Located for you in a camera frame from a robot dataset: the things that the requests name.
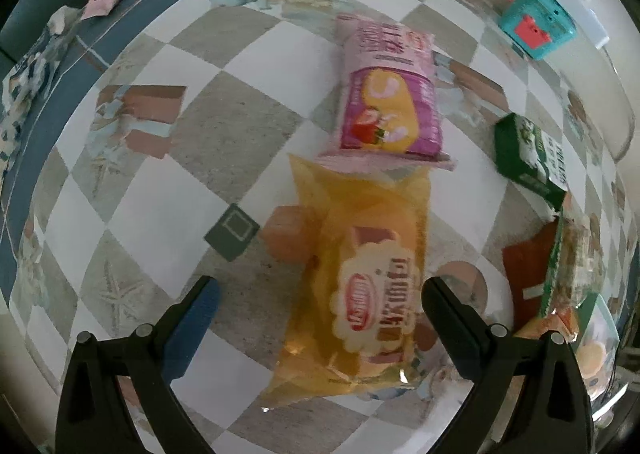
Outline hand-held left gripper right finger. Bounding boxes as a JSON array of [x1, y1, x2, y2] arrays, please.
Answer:
[[422, 277, 593, 454]]

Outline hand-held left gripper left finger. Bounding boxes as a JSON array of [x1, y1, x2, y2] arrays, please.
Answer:
[[56, 275, 221, 454]]

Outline yellow bread packet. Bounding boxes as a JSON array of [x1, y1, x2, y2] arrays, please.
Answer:
[[262, 154, 433, 407]]

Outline green rimmed box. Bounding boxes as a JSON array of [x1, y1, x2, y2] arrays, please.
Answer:
[[575, 294, 626, 400]]

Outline green and white carton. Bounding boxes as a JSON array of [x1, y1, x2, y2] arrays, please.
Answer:
[[494, 113, 568, 212]]

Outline pink cake packet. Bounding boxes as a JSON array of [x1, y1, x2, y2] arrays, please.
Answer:
[[317, 13, 458, 172]]

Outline orange and white snack packet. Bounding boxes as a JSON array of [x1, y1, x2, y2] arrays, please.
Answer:
[[540, 209, 608, 340]]

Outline crumpled patterned cloth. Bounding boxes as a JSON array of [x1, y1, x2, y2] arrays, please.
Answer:
[[0, 7, 83, 170]]

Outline teal box with red crab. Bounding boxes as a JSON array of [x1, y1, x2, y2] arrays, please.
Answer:
[[501, 0, 581, 60]]

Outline white cable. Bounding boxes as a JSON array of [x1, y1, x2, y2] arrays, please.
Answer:
[[530, 0, 637, 162]]

